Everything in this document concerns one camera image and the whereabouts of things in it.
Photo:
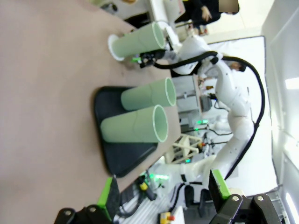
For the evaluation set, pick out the wooden board stand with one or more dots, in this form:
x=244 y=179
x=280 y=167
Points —
x=198 y=93

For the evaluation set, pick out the white scalloped paper coaster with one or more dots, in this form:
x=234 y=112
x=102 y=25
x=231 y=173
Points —
x=110 y=44

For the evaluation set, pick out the person in dark jacket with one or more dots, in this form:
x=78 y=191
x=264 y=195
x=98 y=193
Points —
x=194 y=11

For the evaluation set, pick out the tall pale green cup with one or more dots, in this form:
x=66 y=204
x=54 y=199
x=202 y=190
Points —
x=144 y=96
x=140 y=39
x=130 y=127

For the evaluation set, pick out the white wooden stool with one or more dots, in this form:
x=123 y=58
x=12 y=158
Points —
x=187 y=147

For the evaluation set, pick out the dark haired seated person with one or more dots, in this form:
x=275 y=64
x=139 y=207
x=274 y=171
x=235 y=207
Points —
x=237 y=66

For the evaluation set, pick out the yellow emergency stop box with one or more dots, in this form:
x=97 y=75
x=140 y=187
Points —
x=167 y=218

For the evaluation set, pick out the yellow black handheld controller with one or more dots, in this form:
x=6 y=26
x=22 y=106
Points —
x=146 y=189

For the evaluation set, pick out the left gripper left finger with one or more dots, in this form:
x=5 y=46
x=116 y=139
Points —
x=107 y=200

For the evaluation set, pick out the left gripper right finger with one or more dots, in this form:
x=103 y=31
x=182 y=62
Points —
x=224 y=203

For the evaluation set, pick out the black plastic tray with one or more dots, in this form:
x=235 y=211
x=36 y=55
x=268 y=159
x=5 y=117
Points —
x=116 y=158

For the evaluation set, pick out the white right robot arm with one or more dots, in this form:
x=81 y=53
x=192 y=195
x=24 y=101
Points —
x=233 y=93

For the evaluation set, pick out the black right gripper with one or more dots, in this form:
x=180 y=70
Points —
x=161 y=56

